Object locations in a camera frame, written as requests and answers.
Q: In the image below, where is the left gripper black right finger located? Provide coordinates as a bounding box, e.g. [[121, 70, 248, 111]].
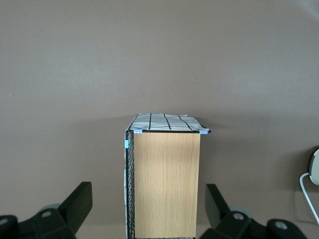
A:
[[199, 184, 271, 239]]

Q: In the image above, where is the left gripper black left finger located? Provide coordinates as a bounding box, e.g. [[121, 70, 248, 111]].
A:
[[17, 182, 93, 239]]

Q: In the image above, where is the white two-slot toaster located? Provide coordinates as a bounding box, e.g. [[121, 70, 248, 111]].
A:
[[307, 146, 319, 186]]

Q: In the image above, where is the light wooden shelf box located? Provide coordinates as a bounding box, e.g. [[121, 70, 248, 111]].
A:
[[134, 131, 201, 239]]

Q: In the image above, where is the white toaster power cable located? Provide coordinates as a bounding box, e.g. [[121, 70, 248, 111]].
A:
[[299, 172, 319, 225]]

